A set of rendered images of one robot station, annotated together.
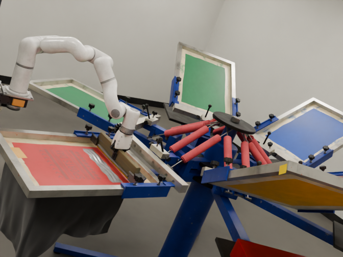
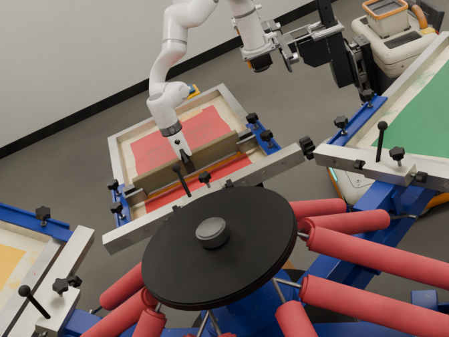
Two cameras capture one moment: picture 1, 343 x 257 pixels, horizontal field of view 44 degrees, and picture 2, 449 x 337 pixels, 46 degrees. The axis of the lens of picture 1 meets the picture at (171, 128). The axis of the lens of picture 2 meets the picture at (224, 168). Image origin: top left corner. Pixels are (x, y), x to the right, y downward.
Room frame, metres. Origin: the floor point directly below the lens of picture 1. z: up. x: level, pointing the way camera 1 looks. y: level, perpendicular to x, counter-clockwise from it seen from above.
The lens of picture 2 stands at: (3.35, -0.91, 1.93)
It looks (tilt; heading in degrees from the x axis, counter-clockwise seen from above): 31 degrees down; 132
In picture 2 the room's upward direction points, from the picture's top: 24 degrees counter-clockwise
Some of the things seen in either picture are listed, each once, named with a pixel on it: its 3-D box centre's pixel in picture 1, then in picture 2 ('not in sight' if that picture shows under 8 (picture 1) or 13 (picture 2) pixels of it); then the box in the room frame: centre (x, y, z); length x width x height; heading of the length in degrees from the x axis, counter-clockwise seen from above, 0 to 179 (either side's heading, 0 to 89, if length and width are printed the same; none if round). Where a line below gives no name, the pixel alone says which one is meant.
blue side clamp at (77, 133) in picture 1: (96, 138); (265, 143); (2.39, 0.40, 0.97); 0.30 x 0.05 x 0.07; 135
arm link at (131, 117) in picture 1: (125, 114); (170, 103); (2.18, 0.26, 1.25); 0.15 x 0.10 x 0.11; 89
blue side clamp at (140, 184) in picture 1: (145, 189); (124, 211); (1.99, 0.01, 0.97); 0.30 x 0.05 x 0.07; 135
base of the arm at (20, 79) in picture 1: (20, 77); (254, 29); (2.20, 0.87, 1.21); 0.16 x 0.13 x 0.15; 34
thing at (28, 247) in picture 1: (75, 222); not in sight; (1.83, 0.27, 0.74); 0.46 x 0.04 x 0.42; 135
